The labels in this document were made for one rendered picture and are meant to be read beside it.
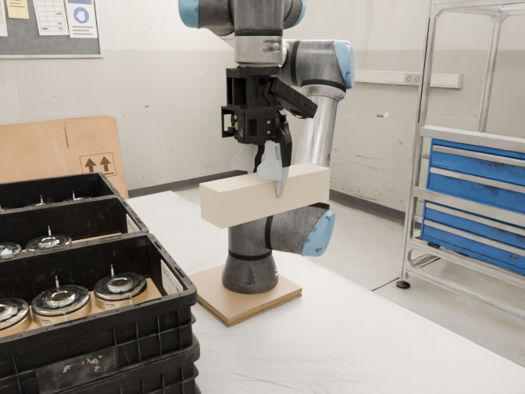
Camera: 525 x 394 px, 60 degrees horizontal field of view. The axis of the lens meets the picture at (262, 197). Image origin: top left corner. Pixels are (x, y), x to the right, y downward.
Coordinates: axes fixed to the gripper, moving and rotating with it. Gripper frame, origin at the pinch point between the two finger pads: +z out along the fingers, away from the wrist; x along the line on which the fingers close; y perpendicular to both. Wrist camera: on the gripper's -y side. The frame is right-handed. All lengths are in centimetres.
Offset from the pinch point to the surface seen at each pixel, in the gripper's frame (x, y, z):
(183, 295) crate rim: -0.5, 17.3, 15.8
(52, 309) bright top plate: -21.2, 33.2, 22.5
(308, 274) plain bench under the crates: -25, -35, 39
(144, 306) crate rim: -1.6, 23.7, 15.8
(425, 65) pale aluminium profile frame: -76, -162, -15
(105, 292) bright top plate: -21.8, 23.2, 22.8
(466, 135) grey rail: -50, -162, 17
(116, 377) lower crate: -2.4, 28.9, 27.2
